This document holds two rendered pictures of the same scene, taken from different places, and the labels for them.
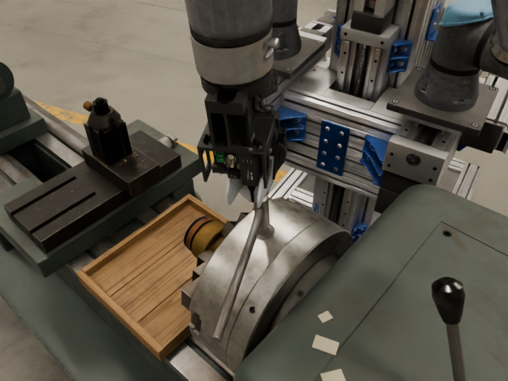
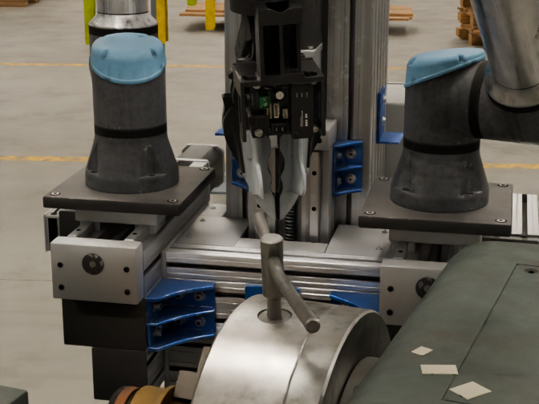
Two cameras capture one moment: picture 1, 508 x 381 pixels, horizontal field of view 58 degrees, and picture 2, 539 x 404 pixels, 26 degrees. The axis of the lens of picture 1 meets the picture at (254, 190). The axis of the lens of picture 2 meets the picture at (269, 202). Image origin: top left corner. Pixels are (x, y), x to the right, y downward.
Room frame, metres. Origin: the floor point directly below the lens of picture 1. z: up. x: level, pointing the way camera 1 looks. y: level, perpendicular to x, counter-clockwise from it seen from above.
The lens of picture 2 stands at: (-0.52, 0.36, 1.68)
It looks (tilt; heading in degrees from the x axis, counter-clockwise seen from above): 17 degrees down; 340
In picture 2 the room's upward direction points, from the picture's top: straight up
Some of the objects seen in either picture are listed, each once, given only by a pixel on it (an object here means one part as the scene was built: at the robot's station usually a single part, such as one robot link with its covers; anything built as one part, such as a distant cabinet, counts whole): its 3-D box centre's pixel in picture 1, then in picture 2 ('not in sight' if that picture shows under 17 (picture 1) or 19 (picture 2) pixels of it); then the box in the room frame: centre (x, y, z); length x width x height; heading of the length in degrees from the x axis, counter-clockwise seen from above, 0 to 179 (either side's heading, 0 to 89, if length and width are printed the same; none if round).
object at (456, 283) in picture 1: (448, 298); not in sight; (0.27, -0.20, 1.38); 0.04 x 0.03 x 0.05; 48
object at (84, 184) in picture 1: (98, 184); not in sight; (0.91, 0.42, 0.95); 0.43 x 0.18 x 0.04; 138
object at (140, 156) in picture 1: (121, 163); not in sight; (0.94, 0.35, 1.00); 0.20 x 0.10 x 0.05; 48
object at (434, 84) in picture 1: (450, 77); (440, 167); (1.01, -0.48, 1.21); 0.15 x 0.15 x 0.10
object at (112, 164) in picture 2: (275, 31); (131, 151); (1.27, -0.06, 1.21); 0.15 x 0.15 x 0.10
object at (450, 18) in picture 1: (468, 32); (447, 93); (1.01, -0.49, 1.33); 0.13 x 0.12 x 0.14; 41
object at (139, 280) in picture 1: (177, 265); not in sight; (0.69, 0.19, 0.89); 0.36 x 0.30 x 0.04; 138
